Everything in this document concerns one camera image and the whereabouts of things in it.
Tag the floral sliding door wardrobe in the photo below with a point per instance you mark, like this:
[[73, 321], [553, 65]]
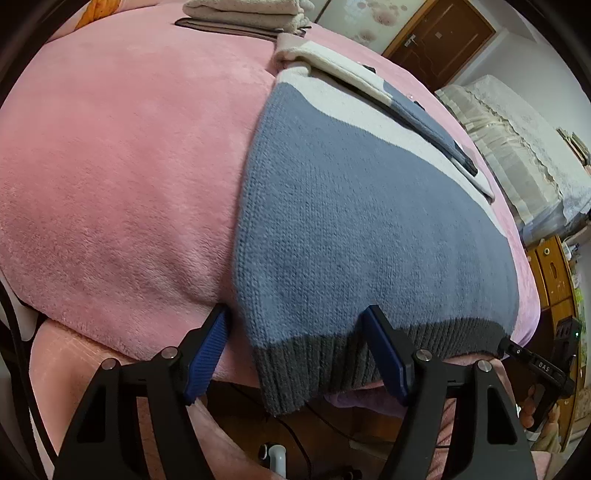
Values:
[[369, 23]]

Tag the pink bed sheet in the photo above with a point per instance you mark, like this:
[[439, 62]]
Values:
[[69, 350]]

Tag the person's right hand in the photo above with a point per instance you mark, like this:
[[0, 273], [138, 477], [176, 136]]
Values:
[[529, 408]]

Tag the colour block knit sweater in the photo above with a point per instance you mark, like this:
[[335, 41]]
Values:
[[346, 207]]

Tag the white plastic object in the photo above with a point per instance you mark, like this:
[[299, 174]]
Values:
[[277, 459]]

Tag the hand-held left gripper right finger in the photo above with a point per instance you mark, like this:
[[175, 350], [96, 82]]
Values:
[[388, 360]]

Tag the cream cloth covered furniture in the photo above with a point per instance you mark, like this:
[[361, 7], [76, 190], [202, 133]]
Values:
[[508, 157]]

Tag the brown wooden door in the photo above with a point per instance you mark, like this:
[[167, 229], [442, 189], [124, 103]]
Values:
[[448, 41]]

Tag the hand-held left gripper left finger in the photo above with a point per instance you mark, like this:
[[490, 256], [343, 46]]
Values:
[[207, 360]]

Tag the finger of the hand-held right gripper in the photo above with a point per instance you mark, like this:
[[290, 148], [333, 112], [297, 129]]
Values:
[[507, 347]]

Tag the folded beige towels stack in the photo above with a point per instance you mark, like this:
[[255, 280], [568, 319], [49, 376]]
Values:
[[244, 11]]

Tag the pink plush blanket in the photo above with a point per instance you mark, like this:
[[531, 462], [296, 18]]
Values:
[[115, 184]]

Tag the stack of books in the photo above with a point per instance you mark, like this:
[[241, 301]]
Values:
[[577, 145]]

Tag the folded dark garment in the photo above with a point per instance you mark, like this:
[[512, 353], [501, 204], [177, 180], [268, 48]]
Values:
[[217, 25]]

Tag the white lace cover cloth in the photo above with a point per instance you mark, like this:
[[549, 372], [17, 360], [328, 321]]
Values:
[[531, 124]]

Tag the pillow with orange print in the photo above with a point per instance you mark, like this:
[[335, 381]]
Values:
[[92, 11]]

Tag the wooden desk with drawers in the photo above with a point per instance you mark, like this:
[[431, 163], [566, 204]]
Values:
[[551, 277]]

